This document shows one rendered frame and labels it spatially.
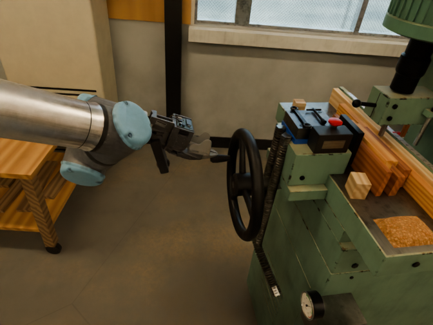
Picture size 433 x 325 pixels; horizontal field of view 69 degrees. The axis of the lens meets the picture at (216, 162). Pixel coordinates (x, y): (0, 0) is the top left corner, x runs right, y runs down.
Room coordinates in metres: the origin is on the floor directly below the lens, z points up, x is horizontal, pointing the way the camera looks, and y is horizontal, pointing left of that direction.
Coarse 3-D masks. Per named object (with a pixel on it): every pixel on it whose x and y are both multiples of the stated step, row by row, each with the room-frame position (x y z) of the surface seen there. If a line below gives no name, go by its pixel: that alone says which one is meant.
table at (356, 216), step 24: (288, 192) 0.56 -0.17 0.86; (312, 192) 0.56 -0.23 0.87; (336, 192) 0.54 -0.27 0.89; (384, 192) 0.54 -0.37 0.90; (336, 216) 0.51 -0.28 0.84; (360, 216) 0.46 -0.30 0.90; (384, 216) 0.47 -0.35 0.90; (360, 240) 0.43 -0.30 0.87; (384, 240) 0.40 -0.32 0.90; (384, 264) 0.37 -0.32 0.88; (408, 264) 0.38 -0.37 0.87; (432, 264) 0.39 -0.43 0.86
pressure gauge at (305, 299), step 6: (306, 294) 0.42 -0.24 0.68; (312, 294) 0.41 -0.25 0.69; (318, 294) 0.41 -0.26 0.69; (306, 300) 0.41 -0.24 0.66; (312, 300) 0.40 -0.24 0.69; (318, 300) 0.40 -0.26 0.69; (312, 306) 0.39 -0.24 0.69; (318, 306) 0.39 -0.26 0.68; (306, 312) 0.40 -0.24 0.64; (312, 312) 0.38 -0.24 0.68; (318, 312) 0.38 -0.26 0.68; (324, 312) 0.38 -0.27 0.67; (306, 318) 0.39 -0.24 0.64; (312, 318) 0.37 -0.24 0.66; (318, 318) 0.38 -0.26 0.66
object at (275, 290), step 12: (276, 132) 0.66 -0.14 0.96; (276, 144) 0.65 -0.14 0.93; (276, 156) 0.62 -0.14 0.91; (276, 168) 0.61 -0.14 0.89; (276, 180) 0.60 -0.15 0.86; (264, 192) 0.64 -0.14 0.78; (264, 204) 0.60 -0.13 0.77; (264, 216) 0.59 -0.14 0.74; (264, 228) 0.59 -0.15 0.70; (264, 264) 0.54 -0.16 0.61; (276, 288) 0.49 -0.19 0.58
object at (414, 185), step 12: (348, 108) 0.87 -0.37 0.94; (360, 120) 0.80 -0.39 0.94; (408, 180) 0.56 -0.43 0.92; (420, 180) 0.55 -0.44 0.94; (408, 192) 0.55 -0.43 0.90; (420, 192) 0.53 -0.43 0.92; (432, 192) 0.51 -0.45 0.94; (420, 204) 0.51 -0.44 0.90; (432, 204) 0.49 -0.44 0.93; (432, 216) 0.48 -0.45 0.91
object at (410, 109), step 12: (372, 96) 0.71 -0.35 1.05; (384, 96) 0.68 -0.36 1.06; (396, 96) 0.67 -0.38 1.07; (408, 96) 0.68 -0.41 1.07; (420, 96) 0.69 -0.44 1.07; (432, 96) 0.69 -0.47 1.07; (372, 108) 0.70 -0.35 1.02; (384, 108) 0.66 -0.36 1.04; (396, 108) 0.67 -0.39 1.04; (408, 108) 0.67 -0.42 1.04; (420, 108) 0.68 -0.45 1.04; (384, 120) 0.66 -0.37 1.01; (396, 120) 0.67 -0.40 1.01; (408, 120) 0.68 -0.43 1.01; (420, 120) 0.68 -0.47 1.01
